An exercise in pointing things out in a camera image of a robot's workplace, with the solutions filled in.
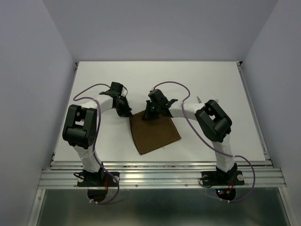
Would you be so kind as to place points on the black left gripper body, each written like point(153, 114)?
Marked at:
point(123, 108)

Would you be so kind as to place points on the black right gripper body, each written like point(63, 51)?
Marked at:
point(152, 112)

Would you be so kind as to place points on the brown cloth napkin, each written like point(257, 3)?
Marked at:
point(151, 135)

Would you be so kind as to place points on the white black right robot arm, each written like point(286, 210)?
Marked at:
point(214, 123)

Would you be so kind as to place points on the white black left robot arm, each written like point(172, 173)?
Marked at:
point(81, 129)

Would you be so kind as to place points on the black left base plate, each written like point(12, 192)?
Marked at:
point(88, 179)

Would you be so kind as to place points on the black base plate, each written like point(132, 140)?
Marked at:
point(213, 178)
point(88, 179)

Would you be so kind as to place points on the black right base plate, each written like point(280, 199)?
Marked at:
point(213, 178)

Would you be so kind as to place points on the aluminium rail frame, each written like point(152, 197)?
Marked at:
point(165, 194)

